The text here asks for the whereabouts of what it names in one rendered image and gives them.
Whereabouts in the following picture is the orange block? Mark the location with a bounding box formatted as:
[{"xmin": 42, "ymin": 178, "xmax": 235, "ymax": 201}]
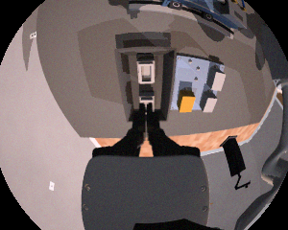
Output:
[{"xmin": 177, "ymin": 90, "xmax": 196, "ymax": 112}]

